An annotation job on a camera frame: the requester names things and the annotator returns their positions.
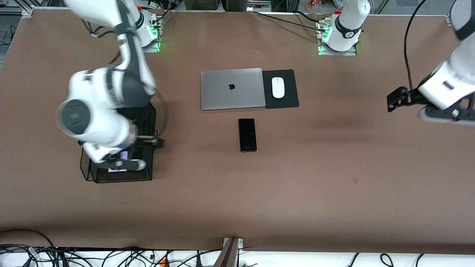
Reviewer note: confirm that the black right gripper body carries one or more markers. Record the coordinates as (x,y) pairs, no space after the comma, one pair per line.
(149,141)

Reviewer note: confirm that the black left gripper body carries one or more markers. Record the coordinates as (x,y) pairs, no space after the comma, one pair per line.
(412,97)

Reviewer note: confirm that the white flip phone black circles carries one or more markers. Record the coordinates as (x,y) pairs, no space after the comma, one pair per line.
(117,170)

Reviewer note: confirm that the long black slab phone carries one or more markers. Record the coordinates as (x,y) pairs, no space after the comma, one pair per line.
(248,135)

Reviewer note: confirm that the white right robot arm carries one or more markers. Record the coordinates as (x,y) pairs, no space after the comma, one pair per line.
(92,115)

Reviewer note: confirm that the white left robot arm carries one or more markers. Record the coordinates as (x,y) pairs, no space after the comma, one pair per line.
(445,81)

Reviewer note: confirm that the black mesh two-tier tray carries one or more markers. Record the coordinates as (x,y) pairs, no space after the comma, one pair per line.
(146,122)

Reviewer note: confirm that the grey closed laptop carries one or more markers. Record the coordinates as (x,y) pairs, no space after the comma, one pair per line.
(232,89)

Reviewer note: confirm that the black mouse pad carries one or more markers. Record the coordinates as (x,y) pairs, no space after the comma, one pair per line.
(289,89)

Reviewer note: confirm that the white computer mouse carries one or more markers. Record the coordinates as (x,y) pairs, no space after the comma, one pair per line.
(278,88)

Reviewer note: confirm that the small colourful figurines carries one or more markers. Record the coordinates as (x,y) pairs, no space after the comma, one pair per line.
(319,3)

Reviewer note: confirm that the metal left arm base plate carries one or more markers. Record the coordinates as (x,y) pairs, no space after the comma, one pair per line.
(337,53)

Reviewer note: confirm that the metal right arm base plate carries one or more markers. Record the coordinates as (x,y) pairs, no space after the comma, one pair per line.
(153,49)

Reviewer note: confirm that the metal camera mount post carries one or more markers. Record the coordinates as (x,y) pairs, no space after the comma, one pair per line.
(230,252)

